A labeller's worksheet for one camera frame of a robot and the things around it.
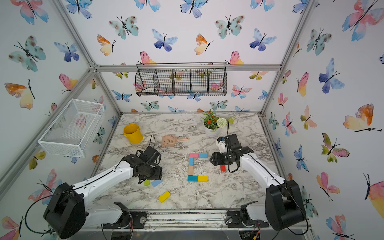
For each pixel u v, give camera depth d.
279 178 0.45
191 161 0.94
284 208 0.41
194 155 0.96
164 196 0.81
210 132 0.95
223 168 0.91
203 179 0.87
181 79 0.98
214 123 0.96
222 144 0.79
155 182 0.86
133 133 0.95
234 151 0.62
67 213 0.40
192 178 0.88
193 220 0.75
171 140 1.02
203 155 0.96
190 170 0.91
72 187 0.43
